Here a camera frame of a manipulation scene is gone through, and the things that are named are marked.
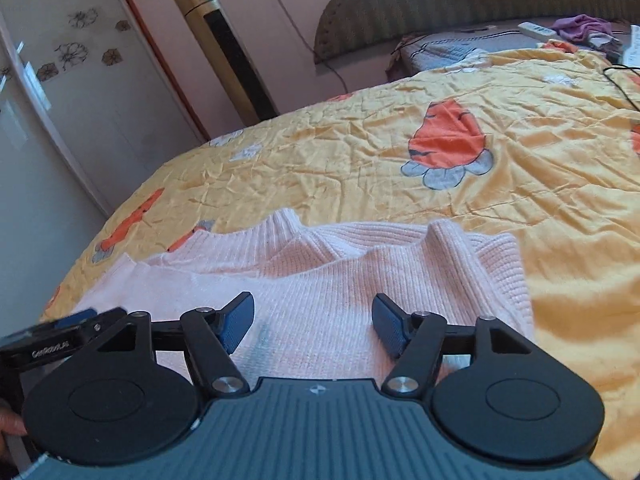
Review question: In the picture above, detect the yellow carrot print quilt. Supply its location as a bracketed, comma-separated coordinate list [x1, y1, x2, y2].
[37, 47, 640, 480]

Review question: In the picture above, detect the thin black cable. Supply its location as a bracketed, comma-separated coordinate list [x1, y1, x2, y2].
[602, 64, 640, 112]

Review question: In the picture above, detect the black wall cable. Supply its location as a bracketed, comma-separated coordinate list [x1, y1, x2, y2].
[267, 0, 348, 92]

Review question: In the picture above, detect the white remote control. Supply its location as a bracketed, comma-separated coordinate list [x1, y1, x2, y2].
[517, 20, 559, 42]

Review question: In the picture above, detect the purple cloth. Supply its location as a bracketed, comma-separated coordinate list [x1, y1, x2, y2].
[550, 13, 614, 45]

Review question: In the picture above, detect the white wardrobe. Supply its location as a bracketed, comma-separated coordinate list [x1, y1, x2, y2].
[0, 0, 203, 281]

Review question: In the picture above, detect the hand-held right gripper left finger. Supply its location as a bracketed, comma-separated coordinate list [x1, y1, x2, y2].
[97, 290, 257, 397]

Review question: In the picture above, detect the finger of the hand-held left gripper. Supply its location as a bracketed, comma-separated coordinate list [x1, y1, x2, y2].
[72, 307, 129, 350]
[42, 309, 100, 330]

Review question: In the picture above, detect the grey padded headboard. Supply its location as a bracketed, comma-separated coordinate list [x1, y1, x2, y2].
[312, 0, 640, 64]

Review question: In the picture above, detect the gold tower air conditioner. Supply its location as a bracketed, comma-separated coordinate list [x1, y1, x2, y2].
[170, 0, 279, 128]

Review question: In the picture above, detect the white knit sweater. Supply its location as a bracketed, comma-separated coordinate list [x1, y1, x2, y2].
[70, 209, 536, 386]

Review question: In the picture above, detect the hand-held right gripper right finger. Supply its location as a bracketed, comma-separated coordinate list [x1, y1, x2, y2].
[371, 293, 540, 399]

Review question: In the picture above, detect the person's left hand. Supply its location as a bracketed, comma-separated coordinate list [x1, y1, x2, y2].
[0, 399, 29, 437]

